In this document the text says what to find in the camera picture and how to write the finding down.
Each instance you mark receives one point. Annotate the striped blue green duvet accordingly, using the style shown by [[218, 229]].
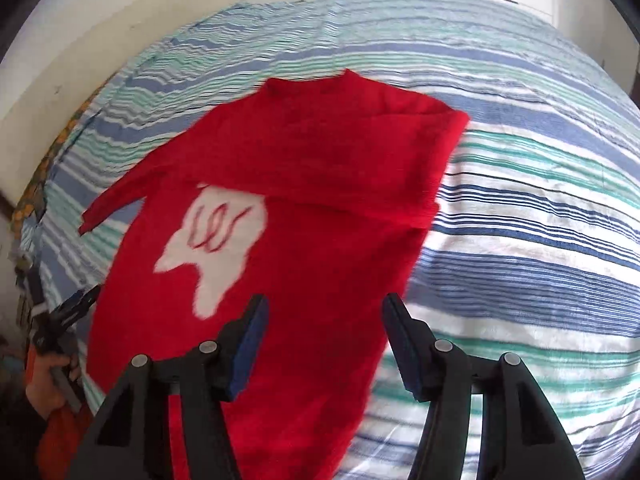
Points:
[[525, 260]]

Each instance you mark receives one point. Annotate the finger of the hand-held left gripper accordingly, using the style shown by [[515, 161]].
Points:
[[77, 305]]

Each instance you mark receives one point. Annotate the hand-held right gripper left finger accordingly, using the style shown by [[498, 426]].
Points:
[[247, 352]]

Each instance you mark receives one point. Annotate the red sweater with white print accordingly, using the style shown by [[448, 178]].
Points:
[[310, 210]]

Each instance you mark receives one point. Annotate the person's left hand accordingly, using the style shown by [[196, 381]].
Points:
[[40, 387]]

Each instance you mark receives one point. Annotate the beige padded headboard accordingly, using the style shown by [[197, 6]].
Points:
[[100, 60]]

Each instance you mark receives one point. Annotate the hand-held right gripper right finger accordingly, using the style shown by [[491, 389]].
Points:
[[407, 355]]

